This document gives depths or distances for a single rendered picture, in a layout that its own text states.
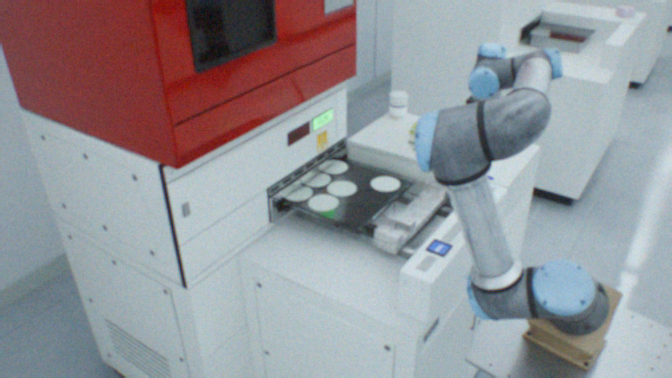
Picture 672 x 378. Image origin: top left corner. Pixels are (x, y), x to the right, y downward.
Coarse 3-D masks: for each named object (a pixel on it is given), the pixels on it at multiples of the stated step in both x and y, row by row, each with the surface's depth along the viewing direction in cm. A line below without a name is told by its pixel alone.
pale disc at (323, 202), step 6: (312, 198) 184; (318, 198) 184; (324, 198) 184; (330, 198) 184; (336, 198) 184; (312, 204) 181; (318, 204) 181; (324, 204) 181; (330, 204) 181; (336, 204) 181; (318, 210) 178; (324, 210) 178
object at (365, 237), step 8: (304, 216) 187; (320, 224) 184; (328, 224) 182; (344, 232) 179; (352, 232) 177; (368, 232) 176; (360, 240) 177; (368, 240) 175; (408, 248) 169; (400, 256) 170; (408, 256) 168
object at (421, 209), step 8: (424, 192) 190; (416, 200) 186; (424, 200) 186; (432, 200) 186; (440, 200) 186; (408, 208) 182; (416, 208) 182; (424, 208) 182; (432, 208) 182; (408, 216) 178; (416, 216) 178; (424, 216) 178; (416, 224) 174; (424, 224) 179; (408, 232) 170; (416, 232) 175; (376, 240) 168; (408, 240) 171; (384, 248) 167; (392, 248) 165; (400, 248) 167
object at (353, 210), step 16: (336, 160) 207; (336, 176) 197; (352, 176) 197; (368, 176) 197; (384, 176) 196; (320, 192) 187; (368, 192) 187; (384, 192) 187; (304, 208) 179; (336, 208) 179; (352, 208) 179; (368, 208) 179; (352, 224) 171
